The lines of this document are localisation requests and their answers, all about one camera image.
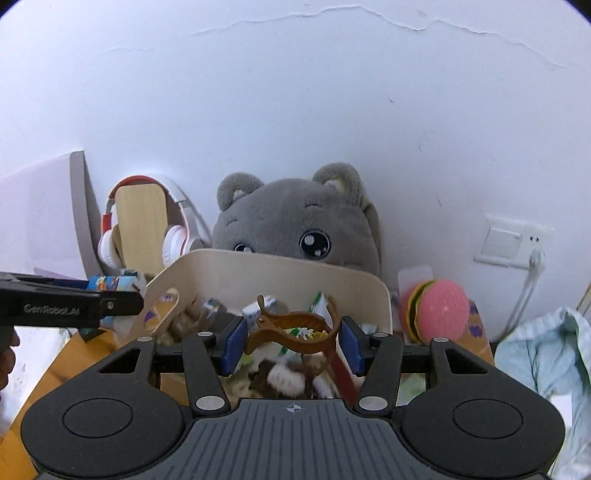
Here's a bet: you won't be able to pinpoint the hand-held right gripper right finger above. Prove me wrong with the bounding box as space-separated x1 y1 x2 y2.
341 316 497 416

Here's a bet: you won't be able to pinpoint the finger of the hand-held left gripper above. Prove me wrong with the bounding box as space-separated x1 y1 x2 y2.
99 290 145 320

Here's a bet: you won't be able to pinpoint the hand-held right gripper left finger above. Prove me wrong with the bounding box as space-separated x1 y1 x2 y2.
95 318 250 416

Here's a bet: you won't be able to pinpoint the colourful card pack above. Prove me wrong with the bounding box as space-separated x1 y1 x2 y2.
88 275 141 292

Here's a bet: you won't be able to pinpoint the beige storage basket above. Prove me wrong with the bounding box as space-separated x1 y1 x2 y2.
131 248 393 402

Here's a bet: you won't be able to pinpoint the person's left hand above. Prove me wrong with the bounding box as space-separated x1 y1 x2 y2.
0 325 21 393

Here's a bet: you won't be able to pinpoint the small blue white carton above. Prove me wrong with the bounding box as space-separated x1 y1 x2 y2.
241 298 278 333

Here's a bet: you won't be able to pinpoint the purple printed bag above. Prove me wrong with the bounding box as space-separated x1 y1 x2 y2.
464 300 485 344
144 288 180 334

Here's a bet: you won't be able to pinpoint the green white snack packet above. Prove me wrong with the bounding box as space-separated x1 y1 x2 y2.
307 292 335 324

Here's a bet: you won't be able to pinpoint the white red headphones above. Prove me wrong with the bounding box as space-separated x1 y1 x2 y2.
97 174 213 268

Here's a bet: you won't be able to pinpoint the wooden headphone stand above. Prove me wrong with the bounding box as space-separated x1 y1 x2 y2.
113 185 168 273

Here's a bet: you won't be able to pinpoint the clear plastic packet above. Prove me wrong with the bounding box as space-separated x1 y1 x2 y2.
397 265 435 305

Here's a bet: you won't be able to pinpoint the pink burger plush toy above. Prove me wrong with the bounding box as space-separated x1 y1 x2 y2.
399 278 472 344

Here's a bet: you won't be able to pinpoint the grey plush toy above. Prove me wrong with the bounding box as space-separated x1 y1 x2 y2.
211 161 384 278

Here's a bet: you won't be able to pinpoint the light blue cloth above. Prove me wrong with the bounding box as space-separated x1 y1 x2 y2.
494 307 591 480

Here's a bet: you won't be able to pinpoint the white plug with cable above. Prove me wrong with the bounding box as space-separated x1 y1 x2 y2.
496 249 546 342

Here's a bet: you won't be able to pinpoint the white wall switch socket plate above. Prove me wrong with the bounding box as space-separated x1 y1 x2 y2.
473 215 555 271

